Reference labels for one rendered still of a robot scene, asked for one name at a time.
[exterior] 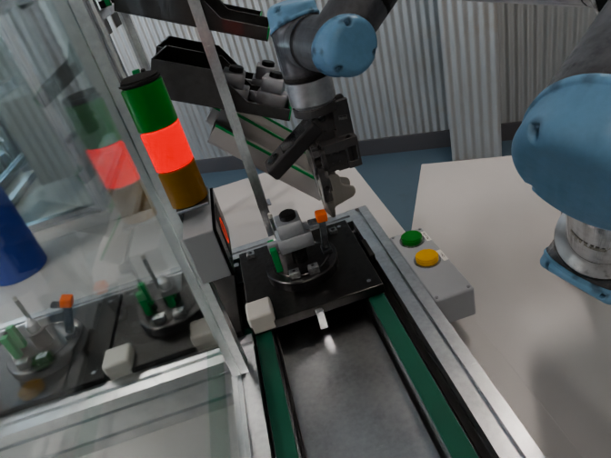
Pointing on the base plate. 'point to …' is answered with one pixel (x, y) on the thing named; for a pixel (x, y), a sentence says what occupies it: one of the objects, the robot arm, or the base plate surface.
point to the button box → (440, 279)
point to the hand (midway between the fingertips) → (327, 211)
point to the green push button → (411, 238)
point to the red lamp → (167, 148)
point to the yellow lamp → (184, 185)
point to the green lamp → (150, 106)
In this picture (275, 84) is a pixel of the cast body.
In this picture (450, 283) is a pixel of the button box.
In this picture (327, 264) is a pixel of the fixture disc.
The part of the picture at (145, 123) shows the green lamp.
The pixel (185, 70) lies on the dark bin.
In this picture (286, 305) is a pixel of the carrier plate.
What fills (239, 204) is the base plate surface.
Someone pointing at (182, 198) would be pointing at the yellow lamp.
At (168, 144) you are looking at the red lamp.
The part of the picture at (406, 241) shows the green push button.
